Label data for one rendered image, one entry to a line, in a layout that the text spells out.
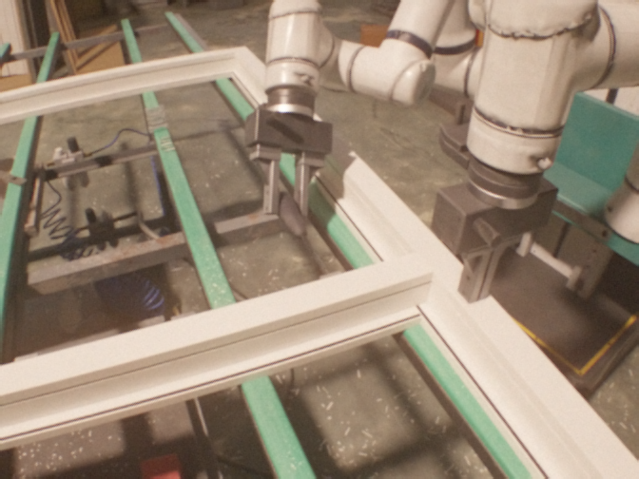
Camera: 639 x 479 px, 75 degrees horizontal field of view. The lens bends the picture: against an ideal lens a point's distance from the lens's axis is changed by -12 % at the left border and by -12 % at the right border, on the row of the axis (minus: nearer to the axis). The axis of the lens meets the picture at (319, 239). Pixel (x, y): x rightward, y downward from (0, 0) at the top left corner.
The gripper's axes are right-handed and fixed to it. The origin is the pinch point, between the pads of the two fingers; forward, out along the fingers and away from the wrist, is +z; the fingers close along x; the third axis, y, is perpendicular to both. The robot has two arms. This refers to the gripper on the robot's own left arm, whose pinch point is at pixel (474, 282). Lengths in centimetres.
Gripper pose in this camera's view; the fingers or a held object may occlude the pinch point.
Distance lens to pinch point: 57.6
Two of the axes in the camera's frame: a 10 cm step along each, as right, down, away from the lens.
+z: 0.0, 7.8, 6.3
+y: 3.8, 5.8, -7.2
